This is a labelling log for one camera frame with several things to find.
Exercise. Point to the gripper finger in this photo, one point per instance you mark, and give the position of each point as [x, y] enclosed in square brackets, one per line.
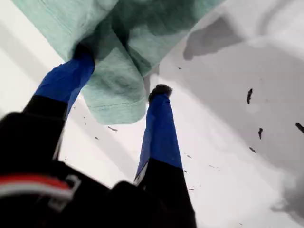
[64, 80]
[161, 142]

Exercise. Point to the pale green T-shirt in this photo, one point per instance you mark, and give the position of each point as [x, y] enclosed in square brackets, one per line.
[114, 90]

